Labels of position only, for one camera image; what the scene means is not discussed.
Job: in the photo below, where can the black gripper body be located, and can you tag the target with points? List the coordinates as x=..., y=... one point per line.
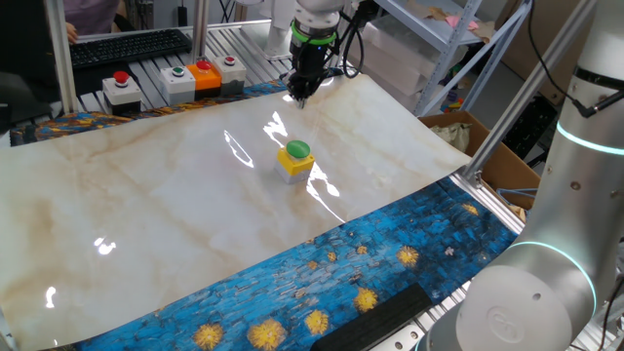
x=309, y=61

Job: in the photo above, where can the white machine base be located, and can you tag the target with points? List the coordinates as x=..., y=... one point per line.
x=275, y=34

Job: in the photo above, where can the orange box red button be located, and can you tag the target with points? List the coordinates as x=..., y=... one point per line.
x=205, y=78

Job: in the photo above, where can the white box red mushroom button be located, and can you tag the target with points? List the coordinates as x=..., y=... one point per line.
x=122, y=92

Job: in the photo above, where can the person in purple shirt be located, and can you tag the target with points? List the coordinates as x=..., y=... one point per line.
x=92, y=14

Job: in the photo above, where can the black keyboard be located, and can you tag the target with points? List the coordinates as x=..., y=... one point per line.
x=127, y=46

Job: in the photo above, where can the glossy marble pattern sheet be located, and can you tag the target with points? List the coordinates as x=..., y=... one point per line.
x=170, y=195

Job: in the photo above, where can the person hand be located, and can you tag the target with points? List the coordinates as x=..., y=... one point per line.
x=72, y=34

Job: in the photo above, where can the silver robot mounting plate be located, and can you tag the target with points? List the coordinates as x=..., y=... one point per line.
x=404, y=339

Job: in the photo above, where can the aluminium frame post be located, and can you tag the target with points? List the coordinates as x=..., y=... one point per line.
x=526, y=92
x=200, y=29
x=61, y=58

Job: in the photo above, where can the white box small red button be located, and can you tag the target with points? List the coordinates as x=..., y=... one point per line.
x=231, y=73

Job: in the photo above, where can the pink paper scrap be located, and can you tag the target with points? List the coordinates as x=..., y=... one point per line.
x=458, y=22

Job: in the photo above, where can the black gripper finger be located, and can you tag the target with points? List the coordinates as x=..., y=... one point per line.
x=292, y=88
x=311, y=91

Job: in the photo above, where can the crumpled beige bag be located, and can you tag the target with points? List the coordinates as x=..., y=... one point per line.
x=453, y=134

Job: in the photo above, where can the blue starry painting cloth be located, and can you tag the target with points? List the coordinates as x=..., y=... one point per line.
x=341, y=273

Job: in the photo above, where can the open cardboard box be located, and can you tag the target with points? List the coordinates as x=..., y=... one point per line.
x=507, y=166

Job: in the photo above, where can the black foam block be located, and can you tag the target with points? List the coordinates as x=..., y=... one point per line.
x=375, y=319

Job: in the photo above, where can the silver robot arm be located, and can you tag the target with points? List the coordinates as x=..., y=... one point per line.
x=536, y=292

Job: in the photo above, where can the colourful toy blocks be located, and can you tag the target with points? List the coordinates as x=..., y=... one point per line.
x=452, y=104

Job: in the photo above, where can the large cardboard box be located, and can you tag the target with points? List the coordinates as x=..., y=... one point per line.
x=517, y=44

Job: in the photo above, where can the aluminium frame bar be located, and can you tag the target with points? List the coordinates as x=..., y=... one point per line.
x=234, y=24

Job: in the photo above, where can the white box small green button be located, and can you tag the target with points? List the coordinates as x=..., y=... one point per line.
x=178, y=85

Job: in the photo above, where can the grey metal shelf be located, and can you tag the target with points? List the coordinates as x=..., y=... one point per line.
x=424, y=27

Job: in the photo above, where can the yellow box green mushroom button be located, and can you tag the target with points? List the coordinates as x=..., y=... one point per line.
x=295, y=161

